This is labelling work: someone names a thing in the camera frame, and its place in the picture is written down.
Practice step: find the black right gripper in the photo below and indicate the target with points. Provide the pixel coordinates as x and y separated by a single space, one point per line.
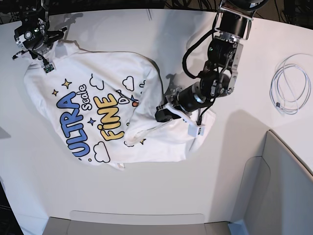
45 50

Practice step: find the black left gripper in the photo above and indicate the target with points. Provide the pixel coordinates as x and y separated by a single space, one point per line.
174 107

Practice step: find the white printed t-shirt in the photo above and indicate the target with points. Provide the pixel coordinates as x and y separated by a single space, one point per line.
102 105

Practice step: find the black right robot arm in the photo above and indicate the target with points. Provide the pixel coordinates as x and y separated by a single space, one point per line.
33 13

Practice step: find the grey partition panel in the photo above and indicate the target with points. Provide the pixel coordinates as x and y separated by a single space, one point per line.
275 195

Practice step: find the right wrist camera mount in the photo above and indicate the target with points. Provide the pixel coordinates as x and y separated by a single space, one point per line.
47 64

